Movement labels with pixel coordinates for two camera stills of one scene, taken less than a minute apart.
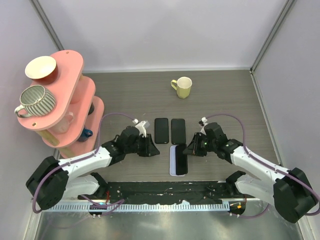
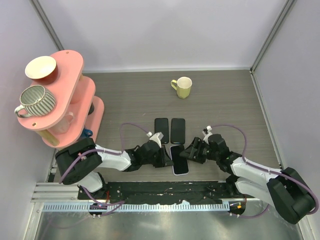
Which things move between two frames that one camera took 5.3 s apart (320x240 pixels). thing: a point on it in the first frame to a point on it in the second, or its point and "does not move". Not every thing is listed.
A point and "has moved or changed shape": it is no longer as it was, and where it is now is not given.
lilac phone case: x=172 y=161 has moved or changed shape
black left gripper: x=150 y=149 to x=165 y=160
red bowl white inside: x=43 y=70 does not move
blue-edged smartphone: x=161 y=131 does not move
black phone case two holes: x=178 y=131 does not move
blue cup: x=86 y=134 does not move
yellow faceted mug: x=183 y=86 does not move
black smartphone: x=181 y=160 has moved or changed shape
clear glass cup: x=63 y=126 does not move
